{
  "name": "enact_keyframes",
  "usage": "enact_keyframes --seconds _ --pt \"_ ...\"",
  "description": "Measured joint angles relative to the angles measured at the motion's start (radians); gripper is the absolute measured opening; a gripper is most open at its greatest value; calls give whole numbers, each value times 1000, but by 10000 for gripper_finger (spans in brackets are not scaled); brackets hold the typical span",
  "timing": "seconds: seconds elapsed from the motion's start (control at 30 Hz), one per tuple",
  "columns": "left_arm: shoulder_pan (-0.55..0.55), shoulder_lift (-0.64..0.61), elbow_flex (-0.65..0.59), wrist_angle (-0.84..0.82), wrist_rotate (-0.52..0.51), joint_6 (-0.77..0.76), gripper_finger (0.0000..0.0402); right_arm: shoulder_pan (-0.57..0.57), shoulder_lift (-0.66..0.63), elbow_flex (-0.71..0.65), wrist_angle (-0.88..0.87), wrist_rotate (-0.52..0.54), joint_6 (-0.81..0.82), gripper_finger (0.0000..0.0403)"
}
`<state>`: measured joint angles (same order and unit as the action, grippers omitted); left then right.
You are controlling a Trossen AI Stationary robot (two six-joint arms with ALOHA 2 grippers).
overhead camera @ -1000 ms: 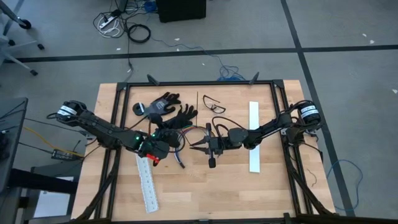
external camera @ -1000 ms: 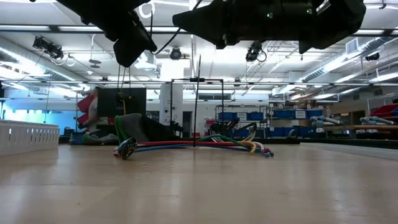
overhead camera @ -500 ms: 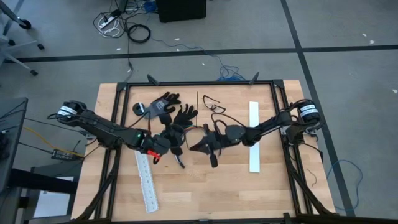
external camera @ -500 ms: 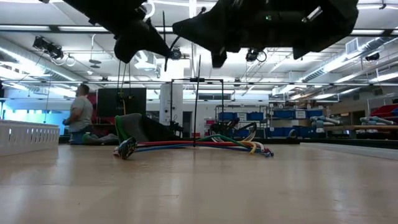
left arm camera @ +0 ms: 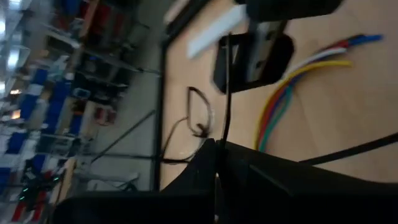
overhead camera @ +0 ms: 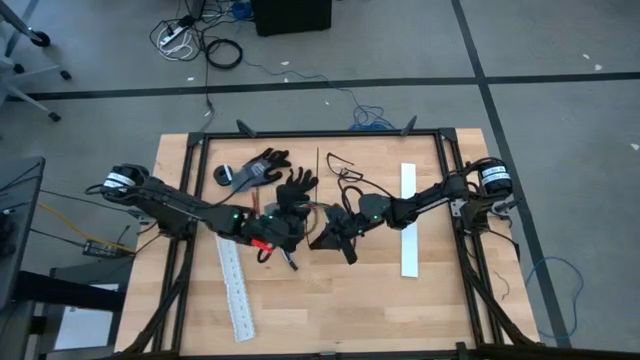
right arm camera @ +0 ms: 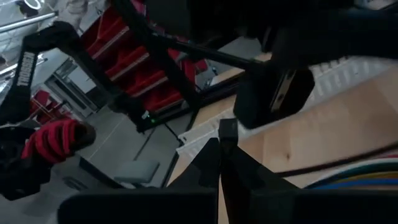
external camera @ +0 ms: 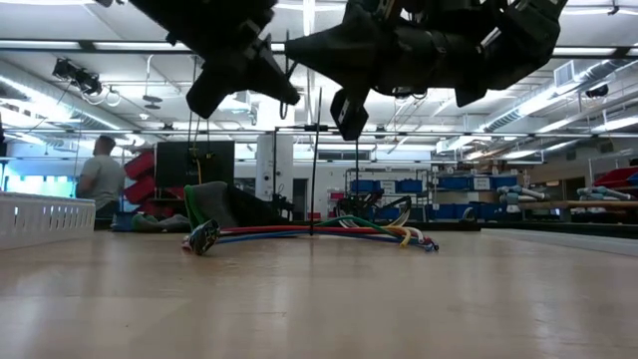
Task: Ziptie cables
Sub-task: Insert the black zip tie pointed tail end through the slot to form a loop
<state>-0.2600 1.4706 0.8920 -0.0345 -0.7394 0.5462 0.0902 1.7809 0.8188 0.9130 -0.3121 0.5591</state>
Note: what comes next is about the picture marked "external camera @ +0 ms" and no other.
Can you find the grey tubular robot arm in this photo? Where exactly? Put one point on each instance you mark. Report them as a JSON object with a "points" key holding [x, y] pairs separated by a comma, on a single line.
{"points": [[521, 192], [598, 192]]}

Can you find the black clear safety glasses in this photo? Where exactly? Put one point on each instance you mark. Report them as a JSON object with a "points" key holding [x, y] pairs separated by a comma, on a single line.
{"points": [[356, 207]]}

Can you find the white square column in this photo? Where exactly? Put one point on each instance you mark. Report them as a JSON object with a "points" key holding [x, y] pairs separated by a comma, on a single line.
{"points": [[284, 169]]}

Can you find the red storage bins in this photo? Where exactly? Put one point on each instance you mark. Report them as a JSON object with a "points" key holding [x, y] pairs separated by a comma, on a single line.
{"points": [[139, 167]]}

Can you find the white air vent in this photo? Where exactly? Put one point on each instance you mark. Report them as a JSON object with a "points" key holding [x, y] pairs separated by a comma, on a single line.
{"points": [[564, 74]]}

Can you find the black tape roll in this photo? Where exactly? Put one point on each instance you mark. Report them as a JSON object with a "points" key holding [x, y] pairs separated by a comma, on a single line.
{"points": [[122, 223]]}

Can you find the thin black metal frame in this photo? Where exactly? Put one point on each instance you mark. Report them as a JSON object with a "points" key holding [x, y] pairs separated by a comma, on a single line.
{"points": [[316, 128]]}

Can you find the long ceiling light bar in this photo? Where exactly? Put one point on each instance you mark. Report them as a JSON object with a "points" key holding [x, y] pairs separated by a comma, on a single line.
{"points": [[124, 46]]}

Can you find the black aluminium table frame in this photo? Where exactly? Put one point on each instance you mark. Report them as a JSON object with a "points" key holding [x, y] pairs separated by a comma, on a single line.
{"points": [[548, 230]]}

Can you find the person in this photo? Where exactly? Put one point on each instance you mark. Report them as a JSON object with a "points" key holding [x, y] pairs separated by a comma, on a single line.
{"points": [[102, 179]]}

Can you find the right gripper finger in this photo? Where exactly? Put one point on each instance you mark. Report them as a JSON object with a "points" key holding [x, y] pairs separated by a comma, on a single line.
{"points": [[349, 67], [354, 35]]}

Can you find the black grey work glove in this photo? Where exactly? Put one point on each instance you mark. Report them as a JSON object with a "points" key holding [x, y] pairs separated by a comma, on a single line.
{"points": [[214, 204]]}

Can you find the large black panel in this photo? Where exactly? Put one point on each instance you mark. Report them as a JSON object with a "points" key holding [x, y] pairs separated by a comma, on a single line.
{"points": [[174, 164]]}

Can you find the long wooden bench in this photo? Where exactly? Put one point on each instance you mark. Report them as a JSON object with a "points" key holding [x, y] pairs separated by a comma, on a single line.
{"points": [[578, 204]]}

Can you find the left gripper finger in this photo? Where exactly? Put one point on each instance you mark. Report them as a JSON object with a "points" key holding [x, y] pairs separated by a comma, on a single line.
{"points": [[273, 62], [256, 77]]}

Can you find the black ceiling camera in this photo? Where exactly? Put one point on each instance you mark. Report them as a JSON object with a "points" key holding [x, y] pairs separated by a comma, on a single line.
{"points": [[597, 91], [82, 79]]}

